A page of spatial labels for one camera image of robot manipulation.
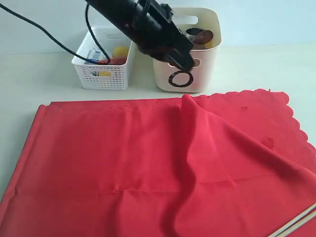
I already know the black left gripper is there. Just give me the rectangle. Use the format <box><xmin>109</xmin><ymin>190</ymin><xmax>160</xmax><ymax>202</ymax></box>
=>
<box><xmin>125</xmin><ymin>0</ymin><xmax>195</xmax><ymax>71</ymax></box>

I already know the brown wooden plate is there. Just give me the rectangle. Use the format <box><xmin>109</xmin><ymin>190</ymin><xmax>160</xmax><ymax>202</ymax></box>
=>
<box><xmin>193</xmin><ymin>44</ymin><xmax>206</xmax><ymax>67</ymax></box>

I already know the shiny steel cup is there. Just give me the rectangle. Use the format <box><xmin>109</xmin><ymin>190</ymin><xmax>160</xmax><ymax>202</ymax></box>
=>
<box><xmin>185</xmin><ymin>28</ymin><xmax>204</xmax><ymax>41</ymax></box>

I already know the brown wooden spoon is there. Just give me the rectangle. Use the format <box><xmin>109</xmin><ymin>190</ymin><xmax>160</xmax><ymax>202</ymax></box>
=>
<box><xmin>193</xmin><ymin>30</ymin><xmax>213</xmax><ymax>45</ymax></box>

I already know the yellow lemon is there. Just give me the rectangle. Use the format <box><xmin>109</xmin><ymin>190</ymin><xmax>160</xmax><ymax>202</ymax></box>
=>
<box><xmin>112</xmin><ymin>46</ymin><xmax>129</xmax><ymax>58</ymax></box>

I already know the red sausage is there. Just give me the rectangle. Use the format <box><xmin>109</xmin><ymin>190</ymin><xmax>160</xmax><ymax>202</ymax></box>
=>
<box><xmin>96</xmin><ymin>57</ymin><xmax>127</xmax><ymax>65</ymax></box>

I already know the yellow cheese wedge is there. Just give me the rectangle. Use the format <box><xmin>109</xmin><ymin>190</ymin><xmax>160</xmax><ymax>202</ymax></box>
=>
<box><xmin>98</xmin><ymin>71</ymin><xmax>112</xmax><ymax>77</ymax></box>

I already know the blue white milk carton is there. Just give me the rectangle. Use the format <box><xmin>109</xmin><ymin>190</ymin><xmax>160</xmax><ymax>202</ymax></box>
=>
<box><xmin>85</xmin><ymin>48</ymin><xmax>107</xmax><ymax>76</ymax></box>

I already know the wooden chopstick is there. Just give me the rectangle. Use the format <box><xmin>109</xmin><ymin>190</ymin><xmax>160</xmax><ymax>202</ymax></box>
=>
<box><xmin>269</xmin><ymin>203</ymin><xmax>316</xmax><ymax>237</ymax></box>
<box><xmin>276</xmin><ymin>211</ymin><xmax>316</xmax><ymax>237</ymax></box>

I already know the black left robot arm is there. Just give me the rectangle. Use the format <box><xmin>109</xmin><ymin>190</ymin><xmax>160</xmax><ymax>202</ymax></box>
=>
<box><xmin>87</xmin><ymin>0</ymin><xmax>194</xmax><ymax>72</ymax></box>

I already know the cream plastic bin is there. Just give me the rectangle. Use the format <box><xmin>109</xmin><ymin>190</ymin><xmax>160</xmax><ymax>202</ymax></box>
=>
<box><xmin>153</xmin><ymin>7</ymin><xmax>222</xmax><ymax>93</ymax></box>

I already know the white perforated plastic basket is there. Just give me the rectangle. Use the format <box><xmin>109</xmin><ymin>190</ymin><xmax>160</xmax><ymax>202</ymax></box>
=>
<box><xmin>72</xmin><ymin>27</ymin><xmax>135</xmax><ymax>90</ymax></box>

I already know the red scalloped table cloth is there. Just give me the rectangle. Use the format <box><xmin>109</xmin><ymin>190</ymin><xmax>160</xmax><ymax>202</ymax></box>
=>
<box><xmin>0</xmin><ymin>89</ymin><xmax>316</xmax><ymax>237</ymax></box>

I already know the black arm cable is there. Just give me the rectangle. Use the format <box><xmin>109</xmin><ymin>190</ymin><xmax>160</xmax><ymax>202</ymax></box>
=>
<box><xmin>0</xmin><ymin>0</ymin><xmax>112</xmax><ymax>65</ymax></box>

